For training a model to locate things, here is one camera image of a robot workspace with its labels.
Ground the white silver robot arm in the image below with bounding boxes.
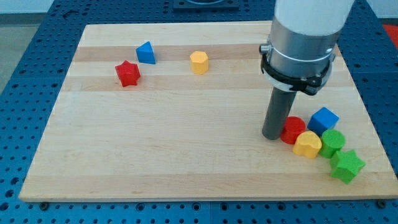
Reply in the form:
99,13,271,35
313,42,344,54
259,0,354,95

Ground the red star block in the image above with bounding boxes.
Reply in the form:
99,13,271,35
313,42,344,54
115,60,141,87

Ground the green star block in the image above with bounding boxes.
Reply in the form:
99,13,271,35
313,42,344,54
330,150,366,184

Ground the wooden board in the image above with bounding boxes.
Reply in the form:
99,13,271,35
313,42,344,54
19,21,397,202

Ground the yellow hexagon block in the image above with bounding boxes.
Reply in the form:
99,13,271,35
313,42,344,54
190,51,209,75

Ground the blue triangle block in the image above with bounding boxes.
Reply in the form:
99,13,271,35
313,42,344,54
136,41,156,65

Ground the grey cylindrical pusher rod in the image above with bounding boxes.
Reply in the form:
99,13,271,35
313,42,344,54
262,87,297,140

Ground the red cylinder block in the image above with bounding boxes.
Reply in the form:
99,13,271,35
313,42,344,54
280,116,306,144

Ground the yellow heart block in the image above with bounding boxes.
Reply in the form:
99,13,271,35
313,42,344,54
292,131,322,159

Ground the blue cube block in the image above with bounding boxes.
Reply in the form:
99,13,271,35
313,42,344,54
307,107,340,136

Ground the green cylinder block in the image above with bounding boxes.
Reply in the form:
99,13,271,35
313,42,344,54
318,129,346,159

